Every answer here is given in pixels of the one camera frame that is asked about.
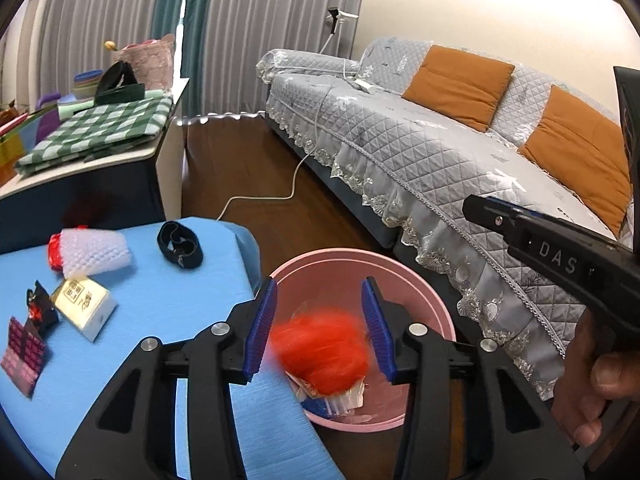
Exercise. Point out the pink lace basket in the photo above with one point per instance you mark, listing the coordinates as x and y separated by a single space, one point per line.
152 61

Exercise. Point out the colourful storage box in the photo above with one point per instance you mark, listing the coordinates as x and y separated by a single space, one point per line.
20 137

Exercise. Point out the white foam net sleeve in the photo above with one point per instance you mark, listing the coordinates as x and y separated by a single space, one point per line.
87 252

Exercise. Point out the teal curtain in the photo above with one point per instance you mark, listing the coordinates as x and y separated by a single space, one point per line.
192 15

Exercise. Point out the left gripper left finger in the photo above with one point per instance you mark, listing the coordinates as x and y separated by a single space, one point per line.
129 432

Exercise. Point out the grey curtain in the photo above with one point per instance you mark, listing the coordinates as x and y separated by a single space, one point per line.
218 43

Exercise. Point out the person right hand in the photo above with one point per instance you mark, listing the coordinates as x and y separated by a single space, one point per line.
587 383

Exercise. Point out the green checkered cloth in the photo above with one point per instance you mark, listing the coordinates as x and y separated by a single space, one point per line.
98 131

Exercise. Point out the large red plastic bag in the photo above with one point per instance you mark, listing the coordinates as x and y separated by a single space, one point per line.
325 349

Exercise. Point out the grey quilted sofa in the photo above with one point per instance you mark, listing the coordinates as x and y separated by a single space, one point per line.
414 167

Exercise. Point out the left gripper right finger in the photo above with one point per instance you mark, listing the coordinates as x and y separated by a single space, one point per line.
511 434

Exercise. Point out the dark cabinet with white top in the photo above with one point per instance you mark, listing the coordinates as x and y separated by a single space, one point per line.
132 188

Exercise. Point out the orange cushion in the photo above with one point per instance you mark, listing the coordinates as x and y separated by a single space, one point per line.
460 85
584 151

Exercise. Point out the small red plastic bag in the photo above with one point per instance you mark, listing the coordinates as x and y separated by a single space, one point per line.
55 259

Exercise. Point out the black bag with green band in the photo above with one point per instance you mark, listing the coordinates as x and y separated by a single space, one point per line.
119 85

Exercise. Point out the blue plastic bag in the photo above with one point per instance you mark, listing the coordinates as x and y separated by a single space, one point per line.
319 407

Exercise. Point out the orange cushion near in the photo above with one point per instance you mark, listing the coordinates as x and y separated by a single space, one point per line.
460 85

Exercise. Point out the blue table mat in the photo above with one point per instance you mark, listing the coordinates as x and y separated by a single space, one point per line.
156 298

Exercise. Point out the pink trash bin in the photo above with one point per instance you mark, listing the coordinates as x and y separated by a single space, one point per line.
331 278

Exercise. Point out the black red snack wrapper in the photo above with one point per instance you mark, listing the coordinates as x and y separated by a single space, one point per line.
42 313

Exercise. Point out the stacked plastic bowls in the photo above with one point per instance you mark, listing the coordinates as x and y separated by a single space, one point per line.
86 83

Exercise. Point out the orange cushion far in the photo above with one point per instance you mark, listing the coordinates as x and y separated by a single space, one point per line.
584 151

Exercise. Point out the white crushed paper carton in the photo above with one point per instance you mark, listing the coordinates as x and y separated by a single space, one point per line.
344 403

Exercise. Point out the beige tissue pack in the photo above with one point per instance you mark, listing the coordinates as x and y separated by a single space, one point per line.
86 304

